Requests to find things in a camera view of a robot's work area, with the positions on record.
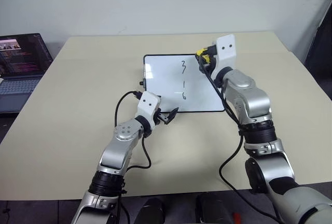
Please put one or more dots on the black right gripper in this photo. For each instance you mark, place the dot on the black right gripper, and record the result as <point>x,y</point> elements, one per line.
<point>212,56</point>

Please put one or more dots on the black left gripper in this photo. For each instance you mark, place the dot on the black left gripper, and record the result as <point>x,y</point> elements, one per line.
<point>159,117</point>

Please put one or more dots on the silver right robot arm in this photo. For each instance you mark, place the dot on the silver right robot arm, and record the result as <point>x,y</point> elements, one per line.
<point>255,104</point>

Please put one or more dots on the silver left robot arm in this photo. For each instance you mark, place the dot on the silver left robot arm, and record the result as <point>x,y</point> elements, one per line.
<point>114,154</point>

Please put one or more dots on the black-framed whiteboard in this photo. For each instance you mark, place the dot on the black-framed whiteboard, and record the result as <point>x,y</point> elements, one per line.
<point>166,78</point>

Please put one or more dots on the small black whiteboard knob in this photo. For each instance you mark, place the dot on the small black whiteboard knob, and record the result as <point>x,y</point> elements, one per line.
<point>142,83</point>

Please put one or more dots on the dark rounded shape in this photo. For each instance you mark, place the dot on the dark rounded shape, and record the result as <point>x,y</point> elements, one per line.
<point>214,209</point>
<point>151,212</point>

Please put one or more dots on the black furniture piece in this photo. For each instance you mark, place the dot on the black furniture piece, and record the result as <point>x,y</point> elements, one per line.
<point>320,42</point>

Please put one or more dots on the small red object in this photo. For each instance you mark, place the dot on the small red object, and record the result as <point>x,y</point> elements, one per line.
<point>236,218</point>

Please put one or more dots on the open grey laptop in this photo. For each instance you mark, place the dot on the open grey laptop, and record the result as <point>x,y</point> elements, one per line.
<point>20,63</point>

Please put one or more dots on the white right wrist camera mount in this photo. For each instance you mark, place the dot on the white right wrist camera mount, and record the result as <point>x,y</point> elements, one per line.
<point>227,50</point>

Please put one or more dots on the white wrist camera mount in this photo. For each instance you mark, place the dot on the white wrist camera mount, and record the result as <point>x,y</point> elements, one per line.
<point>227,50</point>
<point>147,104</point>

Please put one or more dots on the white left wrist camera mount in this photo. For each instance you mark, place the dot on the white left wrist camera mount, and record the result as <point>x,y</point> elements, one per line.
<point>147,104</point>

